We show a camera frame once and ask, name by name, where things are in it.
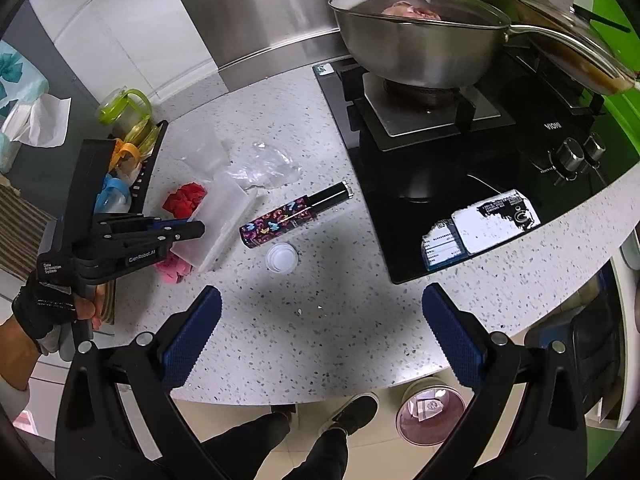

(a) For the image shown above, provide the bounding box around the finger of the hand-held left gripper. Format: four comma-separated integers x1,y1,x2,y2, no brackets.
92,212,176,241
112,220,207,278

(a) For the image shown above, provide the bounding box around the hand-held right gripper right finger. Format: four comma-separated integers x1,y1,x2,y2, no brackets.
421,282,591,480

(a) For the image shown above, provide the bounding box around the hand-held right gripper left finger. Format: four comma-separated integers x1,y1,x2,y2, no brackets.
54,285,223,480

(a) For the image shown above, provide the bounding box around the pink paper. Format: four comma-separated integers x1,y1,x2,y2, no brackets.
155,252,197,286

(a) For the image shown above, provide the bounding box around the red paper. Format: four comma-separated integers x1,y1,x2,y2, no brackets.
162,182,208,221

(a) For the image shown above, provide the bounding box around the translucent plastic box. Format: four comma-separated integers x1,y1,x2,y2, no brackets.
170,132,261,275

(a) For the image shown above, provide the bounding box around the round bin with pink liner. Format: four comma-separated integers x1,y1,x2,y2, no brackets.
395,377,471,448

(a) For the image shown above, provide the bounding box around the printed dark spray bottle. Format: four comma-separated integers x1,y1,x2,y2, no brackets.
239,181,355,250

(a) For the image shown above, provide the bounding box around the white bottle cap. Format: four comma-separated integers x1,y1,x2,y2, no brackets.
265,242,299,274

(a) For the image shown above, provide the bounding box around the person's left forearm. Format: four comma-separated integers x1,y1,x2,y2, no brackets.
0,316,43,431

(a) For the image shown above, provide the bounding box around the person's left hand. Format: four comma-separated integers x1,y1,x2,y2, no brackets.
11,271,107,356

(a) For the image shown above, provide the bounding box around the black tray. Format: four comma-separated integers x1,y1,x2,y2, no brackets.
92,119,170,223

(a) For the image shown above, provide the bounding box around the striped cloth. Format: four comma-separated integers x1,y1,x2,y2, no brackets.
0,185,118,325

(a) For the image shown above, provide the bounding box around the yellow clear cup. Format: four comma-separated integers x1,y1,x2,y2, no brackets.
122,120,161,151

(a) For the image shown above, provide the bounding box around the white tissue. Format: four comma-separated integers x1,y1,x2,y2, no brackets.
2,94,72,148

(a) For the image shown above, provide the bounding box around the small white stove label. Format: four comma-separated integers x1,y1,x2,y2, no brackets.
422,219,471,267

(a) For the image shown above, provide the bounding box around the person's left leg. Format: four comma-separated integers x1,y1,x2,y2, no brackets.
200,412,293,480

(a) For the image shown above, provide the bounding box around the person's leg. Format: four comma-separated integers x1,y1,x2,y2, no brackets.
200,412,293,480
305,427,351,480

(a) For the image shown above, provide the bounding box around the black glass gas stove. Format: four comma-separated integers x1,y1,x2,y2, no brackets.
312,52,613,286

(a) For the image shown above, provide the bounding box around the person's left shoe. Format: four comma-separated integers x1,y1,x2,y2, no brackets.
272,406,299,429

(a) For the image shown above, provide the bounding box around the person's shoe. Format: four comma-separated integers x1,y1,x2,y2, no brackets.
317,392,381,436
272,406,299,429

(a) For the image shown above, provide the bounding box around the large white stove label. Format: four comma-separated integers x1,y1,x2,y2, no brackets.
450,189,542,256

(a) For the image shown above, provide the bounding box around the person's right shoe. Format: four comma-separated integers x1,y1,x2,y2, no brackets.
317,392,381,436

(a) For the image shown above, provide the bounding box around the teal floral tissue pack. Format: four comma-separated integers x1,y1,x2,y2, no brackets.
0,40,48,171

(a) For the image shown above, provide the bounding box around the black appliance on lower shelf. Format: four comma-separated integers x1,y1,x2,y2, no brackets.
525,280,621,411

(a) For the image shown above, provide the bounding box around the person's right leg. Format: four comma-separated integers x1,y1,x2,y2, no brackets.
305,427,351,480

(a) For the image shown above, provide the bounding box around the white shelf unit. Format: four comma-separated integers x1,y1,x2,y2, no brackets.
585,237,640,428

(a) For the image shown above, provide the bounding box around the black stove knob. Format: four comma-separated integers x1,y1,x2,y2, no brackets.
550,137,586,181
582,132,608,166

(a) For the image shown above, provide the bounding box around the black burner grate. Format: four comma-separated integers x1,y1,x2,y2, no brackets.
515,55,607,117
340,57,518,153

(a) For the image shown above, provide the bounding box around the stainless steel backsplash panel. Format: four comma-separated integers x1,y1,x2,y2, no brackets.
217,0,401,92

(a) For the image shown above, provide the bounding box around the stainless steel pot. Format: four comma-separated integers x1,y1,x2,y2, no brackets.
332,7,638,90

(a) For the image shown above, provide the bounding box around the brown frying pan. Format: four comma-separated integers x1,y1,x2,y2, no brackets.
515,0,638,96

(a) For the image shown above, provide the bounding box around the raw pink meat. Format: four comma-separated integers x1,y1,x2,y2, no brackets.
381,1,444,22

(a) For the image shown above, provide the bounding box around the glass pan lid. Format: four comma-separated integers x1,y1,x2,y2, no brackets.
512,0,633,76

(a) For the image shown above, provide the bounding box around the blue handled cup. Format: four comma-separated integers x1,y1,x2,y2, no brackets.
94,174,133,216

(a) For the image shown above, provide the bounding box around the orange handled cup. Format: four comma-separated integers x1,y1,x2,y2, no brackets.
111,139,145,177

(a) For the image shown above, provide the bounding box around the green handled cup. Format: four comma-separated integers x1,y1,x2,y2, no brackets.
97,88,153,133

